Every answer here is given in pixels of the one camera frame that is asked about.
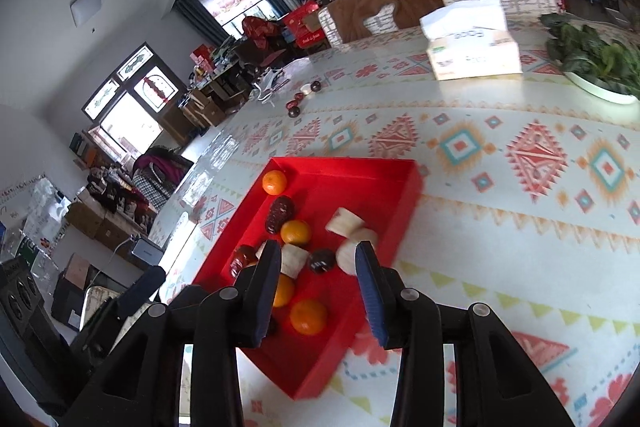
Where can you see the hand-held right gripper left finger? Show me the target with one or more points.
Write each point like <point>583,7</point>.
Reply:
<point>265,297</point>

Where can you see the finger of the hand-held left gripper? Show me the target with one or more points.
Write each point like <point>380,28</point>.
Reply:
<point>142,285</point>

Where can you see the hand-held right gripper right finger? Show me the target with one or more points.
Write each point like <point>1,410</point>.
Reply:
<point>372,302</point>

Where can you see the small orange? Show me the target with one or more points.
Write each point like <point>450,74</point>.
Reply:
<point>284,291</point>
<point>295,232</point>
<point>275,182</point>

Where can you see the large orange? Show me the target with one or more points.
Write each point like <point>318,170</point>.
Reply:
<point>308,317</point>

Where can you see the red tray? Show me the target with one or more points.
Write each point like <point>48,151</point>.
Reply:
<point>350,187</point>

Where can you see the plaid bag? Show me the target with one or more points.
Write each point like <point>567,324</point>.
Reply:
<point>152,184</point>

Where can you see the patterned tablecloth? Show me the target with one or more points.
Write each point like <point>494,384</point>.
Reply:
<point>500,207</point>

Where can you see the white tissue box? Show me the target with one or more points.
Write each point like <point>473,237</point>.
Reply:
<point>475,57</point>

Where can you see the red bag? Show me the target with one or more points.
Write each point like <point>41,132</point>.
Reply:
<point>257,29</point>

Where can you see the red cardboard box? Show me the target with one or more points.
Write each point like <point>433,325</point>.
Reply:
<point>302,24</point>

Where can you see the white ceiling panel light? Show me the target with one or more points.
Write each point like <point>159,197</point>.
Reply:
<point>86,4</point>

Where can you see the wooden chair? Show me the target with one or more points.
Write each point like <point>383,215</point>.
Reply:
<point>375,9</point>

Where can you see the white oval plate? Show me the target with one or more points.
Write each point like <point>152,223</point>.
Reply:
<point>600,89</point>

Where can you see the green spinach leaves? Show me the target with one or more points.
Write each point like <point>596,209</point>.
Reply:
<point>590,52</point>

